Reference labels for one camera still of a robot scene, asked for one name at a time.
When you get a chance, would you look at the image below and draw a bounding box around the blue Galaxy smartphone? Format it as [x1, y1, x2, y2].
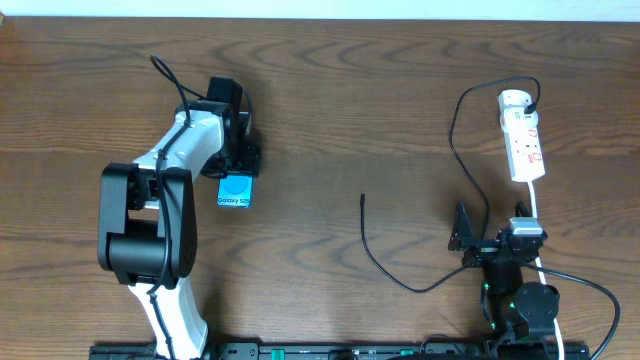
[217, 175, 253, 208]

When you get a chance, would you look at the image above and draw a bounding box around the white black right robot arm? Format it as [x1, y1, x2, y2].
[448, 202, 559, 343]

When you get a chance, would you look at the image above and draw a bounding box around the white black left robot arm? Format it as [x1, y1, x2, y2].
[97, 77, 260, 359]

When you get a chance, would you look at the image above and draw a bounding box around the white USB charger adapter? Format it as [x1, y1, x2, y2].
[500, 106, 539, 133]

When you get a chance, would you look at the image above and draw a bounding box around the white power strip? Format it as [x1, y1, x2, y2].
[498, 89, 545, 183]

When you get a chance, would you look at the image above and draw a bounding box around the white power strip cord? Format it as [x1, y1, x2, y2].
[527, 180, 566, 360]

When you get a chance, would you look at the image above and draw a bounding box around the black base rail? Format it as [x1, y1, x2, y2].
[88, 341, 590, 360]

